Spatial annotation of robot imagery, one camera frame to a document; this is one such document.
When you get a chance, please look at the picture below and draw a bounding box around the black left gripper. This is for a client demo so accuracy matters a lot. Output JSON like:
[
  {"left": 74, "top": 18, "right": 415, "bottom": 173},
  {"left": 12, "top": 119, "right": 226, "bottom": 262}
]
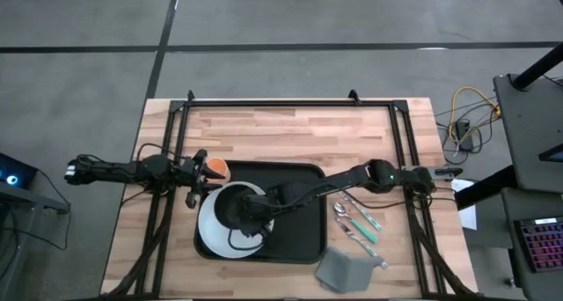
[{"left": 178, "top": 148, "right": 228, "bottom": 209}]

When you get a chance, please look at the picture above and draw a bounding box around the orange plastic cup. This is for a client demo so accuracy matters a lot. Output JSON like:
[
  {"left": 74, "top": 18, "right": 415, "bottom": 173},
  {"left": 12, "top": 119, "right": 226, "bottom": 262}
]
[{"left": 206, "top": 157, "right": 231, "bottom": 181}]

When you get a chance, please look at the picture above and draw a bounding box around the black round bowl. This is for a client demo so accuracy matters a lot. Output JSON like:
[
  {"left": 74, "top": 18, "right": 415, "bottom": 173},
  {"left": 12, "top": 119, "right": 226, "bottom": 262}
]
[{"left": 212, "top": 184, "right": 265, "bottom": 235}]

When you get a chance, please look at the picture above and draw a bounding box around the black plastic serving tray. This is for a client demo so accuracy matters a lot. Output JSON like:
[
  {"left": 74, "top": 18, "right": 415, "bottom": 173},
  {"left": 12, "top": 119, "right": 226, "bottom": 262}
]
[{"left": 194, "top": 160, "right": 328, "bottom": 265}]

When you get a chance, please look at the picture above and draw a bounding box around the white round plate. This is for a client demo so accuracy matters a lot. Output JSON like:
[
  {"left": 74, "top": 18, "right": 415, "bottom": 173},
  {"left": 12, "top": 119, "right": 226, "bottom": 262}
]
[{"left": 197, "top": 180, "right": 276, "bottom": 260}]

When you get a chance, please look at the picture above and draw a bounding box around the spoon with solid green handle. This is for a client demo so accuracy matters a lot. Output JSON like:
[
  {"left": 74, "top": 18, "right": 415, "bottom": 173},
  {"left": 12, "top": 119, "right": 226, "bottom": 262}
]
[{"left": 333, "top": 202, "right": 380, "bottom": 245}]

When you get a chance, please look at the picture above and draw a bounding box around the grey cloth napkin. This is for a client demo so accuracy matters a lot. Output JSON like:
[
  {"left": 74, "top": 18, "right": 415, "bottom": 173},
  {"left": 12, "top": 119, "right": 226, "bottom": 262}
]
[{"left": 314, "top": 246, "right": 384, "bottom": 295}]

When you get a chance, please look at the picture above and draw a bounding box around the fork with patterned green handle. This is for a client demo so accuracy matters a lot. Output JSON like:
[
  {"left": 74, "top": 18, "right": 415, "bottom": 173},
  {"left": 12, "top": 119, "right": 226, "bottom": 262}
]
[{"left": 337, "top": 188, "right": 383, "bottom": 231}]

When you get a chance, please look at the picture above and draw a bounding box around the grey computer desk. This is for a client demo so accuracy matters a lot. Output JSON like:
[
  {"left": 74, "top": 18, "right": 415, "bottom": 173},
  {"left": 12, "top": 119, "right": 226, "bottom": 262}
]
[{"left": 0, "top": 180, "right": 72, "bottom": 301}]

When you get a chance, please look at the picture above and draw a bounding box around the computer with blue light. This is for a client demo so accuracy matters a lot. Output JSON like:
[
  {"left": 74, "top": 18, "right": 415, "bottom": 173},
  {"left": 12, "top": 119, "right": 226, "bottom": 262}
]
[{"left": 0, "top": 152, "right": 40, "bottom": 190}]

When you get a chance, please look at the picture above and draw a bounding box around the white paper sheet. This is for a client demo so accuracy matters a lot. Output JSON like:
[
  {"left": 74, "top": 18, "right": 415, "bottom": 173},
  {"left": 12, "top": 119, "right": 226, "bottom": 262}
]
[{"left": 450, "top": 177, "right": 479, "bottom": 231}]

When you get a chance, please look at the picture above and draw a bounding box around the black power adapter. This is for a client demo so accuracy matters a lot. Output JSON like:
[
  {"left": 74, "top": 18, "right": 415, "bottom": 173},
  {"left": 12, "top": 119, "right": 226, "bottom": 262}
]
[{"left": 455, "top": 119, "right": 475, "bottom": 153}]

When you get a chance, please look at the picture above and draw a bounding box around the black desk leg bar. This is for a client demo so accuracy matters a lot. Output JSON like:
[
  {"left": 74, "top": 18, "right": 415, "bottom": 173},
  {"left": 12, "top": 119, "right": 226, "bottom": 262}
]
[{"left": 452, "top": 163, "right": 518, "bottom": 210}]

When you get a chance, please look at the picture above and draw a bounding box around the grey keyboard desk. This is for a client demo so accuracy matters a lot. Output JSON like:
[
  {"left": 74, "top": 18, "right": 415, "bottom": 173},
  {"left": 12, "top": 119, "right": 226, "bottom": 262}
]
[{"left": 500, "top": 187, "right": 563, "bottom": 301}]

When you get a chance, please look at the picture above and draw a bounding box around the backlit computer keyboard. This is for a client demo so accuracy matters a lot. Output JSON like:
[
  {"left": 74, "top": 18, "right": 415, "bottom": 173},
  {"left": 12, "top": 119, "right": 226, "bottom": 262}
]
[{"left": 513, "top": 216, "right": 563, "bottom": 275}]

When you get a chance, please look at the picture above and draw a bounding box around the dark tilted monitor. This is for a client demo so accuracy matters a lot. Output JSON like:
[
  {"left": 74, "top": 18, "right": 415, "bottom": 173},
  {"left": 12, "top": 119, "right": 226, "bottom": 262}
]
[{"left": 538, "top": 142, "right": 563, "bottom": 164}]

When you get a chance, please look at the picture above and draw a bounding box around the black diagonal pole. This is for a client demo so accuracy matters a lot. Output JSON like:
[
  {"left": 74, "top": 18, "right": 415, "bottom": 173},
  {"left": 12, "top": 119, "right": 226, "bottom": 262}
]
[{"left": 512, "top": 40, "right": 563, "bottom": 92}]

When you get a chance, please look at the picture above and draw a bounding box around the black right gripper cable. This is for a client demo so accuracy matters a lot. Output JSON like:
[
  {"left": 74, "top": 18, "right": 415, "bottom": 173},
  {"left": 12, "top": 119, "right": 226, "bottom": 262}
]
[{"left": 227, "top": 228, "right": 268, "bottom": 253}]

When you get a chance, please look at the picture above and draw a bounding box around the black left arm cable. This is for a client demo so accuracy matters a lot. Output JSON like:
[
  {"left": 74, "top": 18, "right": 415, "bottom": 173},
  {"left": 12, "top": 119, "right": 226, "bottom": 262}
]
[{"left": 135, "top": 142, "right": 188, "bottom": 161}]

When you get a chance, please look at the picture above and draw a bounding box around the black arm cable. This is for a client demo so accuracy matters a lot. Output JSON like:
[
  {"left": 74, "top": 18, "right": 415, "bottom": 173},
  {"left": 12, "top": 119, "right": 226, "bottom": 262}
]
[
  {"left": 338, "top": 189, "right": 459, "bottom": 210},
  {"left": 135, "top": 142, "right": 188, "bottom": 161}
]

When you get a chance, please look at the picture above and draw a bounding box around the knife with patterned green handle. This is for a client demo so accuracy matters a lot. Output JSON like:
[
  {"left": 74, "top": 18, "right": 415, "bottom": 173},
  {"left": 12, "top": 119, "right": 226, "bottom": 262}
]
[{"left": 334, "top": 217, "right": 390, "bottom": 270}]

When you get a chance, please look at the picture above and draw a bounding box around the black aluminium table frame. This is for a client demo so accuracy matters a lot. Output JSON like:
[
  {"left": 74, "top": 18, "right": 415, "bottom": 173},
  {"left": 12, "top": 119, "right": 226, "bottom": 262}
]
[{"left": 99, "top": 89, "right": 479, "bottom": 300}]

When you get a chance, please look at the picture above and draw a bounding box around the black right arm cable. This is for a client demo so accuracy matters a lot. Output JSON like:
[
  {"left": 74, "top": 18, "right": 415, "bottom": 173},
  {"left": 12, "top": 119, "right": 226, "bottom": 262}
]
[{"left": 338, "top": 189, "right": 459, "bottom": 210}]

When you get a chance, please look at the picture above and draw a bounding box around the yellow floor cable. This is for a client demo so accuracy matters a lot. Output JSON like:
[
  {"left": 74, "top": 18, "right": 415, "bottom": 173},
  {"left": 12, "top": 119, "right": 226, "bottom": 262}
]
[{"left": 447, "top": 85, "right": 502, "bottom": 147}]

